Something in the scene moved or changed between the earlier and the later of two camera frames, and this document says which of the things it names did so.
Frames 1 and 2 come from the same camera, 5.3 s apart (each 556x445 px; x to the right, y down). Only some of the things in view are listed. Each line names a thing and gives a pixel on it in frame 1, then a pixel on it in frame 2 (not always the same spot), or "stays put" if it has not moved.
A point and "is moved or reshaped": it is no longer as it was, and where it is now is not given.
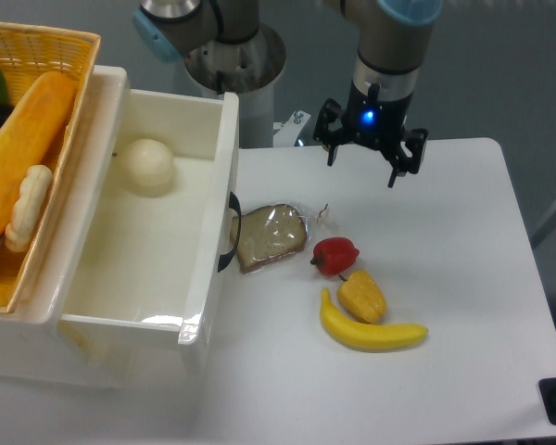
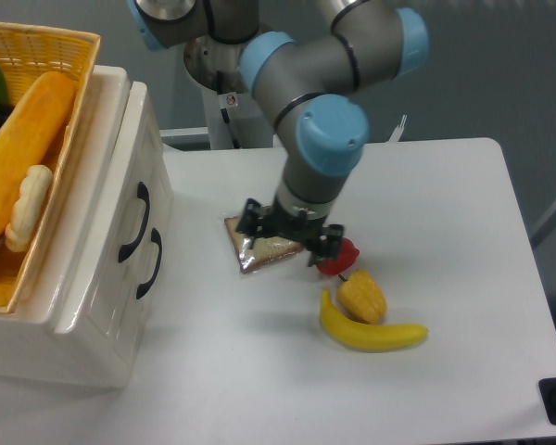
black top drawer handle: [234, 204] -> [143, 193]
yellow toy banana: [368, 337] stays put
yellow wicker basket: [24, 54] stays put
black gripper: [375, 121] -> [257, 221]
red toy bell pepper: [334, 255] stays put
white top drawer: [145, 232] is moved or reshaped
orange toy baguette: [23, 140] stays put
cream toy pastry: [33, 192] stays put
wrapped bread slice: [267, 234] stays put
